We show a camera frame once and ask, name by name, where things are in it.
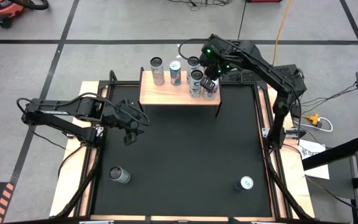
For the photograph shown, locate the Celsius can pink script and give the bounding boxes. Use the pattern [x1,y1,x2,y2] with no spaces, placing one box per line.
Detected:
[150,56,165,86]

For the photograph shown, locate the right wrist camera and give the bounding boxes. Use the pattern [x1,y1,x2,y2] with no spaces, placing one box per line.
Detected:
[201,43,219,62]

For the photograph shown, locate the white Celsius can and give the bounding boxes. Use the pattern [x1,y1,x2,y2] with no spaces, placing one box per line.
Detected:
[186,56,201,85]
[108,166,131,185]

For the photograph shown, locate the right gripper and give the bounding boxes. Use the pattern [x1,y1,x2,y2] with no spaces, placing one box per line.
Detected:
[199,34,239,92]

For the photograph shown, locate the Diet Coke can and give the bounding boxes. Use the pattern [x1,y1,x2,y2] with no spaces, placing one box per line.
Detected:
[201,79,220,101]

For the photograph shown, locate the white power cable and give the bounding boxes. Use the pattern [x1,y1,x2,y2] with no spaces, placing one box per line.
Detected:
[293,116,334,133]

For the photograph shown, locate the black power cable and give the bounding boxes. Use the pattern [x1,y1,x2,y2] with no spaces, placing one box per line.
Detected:
[237,0,248,40]

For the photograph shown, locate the yellow extension cable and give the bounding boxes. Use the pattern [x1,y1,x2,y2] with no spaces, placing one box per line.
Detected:
[271,0,293,67]

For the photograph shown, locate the black cable bundle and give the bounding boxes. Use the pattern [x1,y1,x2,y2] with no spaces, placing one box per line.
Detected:
[300,81,358,108]

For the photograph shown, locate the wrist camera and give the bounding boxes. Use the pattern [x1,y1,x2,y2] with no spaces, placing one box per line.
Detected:
[201,43,219,62]
[118,99,140,114]

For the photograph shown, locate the black silver clamp bracket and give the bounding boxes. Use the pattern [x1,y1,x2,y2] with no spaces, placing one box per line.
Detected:
[61,129,83,140]
[261,126,306,140]

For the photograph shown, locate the black perforated computer case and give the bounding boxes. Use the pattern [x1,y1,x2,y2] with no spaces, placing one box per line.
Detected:
[221,63,307,102]

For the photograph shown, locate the black floor cable tangle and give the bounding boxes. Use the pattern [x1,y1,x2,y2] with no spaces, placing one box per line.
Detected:
[166,0,233,12]

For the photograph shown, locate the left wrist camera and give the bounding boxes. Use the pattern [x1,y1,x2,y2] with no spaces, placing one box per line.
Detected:
[118,99,140,114]

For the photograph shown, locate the blue silver Red Bull can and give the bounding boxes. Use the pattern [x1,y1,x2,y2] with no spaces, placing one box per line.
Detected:
[232,175,254,192]
[168,60,182,86]

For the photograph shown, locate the Celsius Arctic Vibe can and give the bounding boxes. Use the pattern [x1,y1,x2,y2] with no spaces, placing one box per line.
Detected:
[188,68,204,99]

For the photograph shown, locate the white paper sheet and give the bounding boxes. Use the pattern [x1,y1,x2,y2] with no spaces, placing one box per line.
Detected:
[298,138,331,180]

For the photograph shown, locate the orange power plug adapter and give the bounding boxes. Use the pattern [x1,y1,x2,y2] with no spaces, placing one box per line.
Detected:
[301,113,323,129]

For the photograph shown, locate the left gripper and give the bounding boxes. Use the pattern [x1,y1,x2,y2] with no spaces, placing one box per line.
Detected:
[103,99,149,146]

